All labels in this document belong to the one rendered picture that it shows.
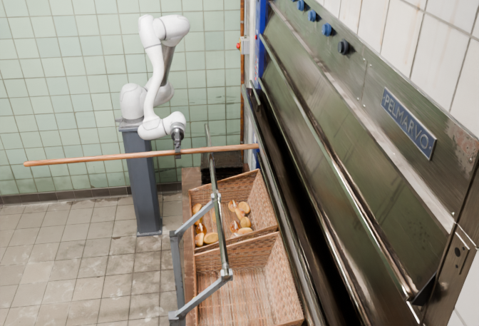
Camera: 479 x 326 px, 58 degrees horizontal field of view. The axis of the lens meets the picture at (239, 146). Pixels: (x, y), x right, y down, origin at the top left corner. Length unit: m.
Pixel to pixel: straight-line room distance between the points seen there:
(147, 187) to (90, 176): 0.83
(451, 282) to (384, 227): 0.24
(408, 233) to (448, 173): 0.20
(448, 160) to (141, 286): 2.69
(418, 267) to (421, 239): 0.06
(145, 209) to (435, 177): 2.78
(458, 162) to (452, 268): 0.20
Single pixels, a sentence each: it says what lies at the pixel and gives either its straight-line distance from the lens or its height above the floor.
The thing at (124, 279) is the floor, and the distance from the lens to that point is 3.37.
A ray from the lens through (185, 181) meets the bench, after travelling 3.19.
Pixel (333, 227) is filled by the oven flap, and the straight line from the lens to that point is 1.48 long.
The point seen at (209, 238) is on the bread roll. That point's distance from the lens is 2.64.
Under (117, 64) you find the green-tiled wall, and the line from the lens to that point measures 3.50.
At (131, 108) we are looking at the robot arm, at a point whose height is 1.15.
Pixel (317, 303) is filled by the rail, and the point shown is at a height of 1.44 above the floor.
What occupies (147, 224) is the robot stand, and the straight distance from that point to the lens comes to 3.58.
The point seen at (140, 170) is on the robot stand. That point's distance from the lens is 3.26.
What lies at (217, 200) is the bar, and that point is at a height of 1.17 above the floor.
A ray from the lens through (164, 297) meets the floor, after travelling 3.20.
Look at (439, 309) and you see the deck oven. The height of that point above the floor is 1.74.
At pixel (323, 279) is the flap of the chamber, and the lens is 1.43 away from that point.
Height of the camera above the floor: 2.46
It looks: 32 degrees down
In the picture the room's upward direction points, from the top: straight up
